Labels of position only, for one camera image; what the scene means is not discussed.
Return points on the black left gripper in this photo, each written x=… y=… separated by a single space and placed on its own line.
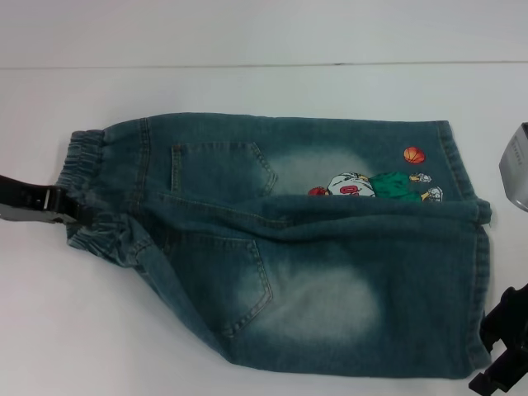
x=22 y=202

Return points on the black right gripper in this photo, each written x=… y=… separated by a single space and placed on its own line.
x=515 y=313

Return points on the blue denim shorts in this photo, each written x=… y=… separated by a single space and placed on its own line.
x=288 y=268

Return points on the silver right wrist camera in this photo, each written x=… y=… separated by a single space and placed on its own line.
x=513 y=169

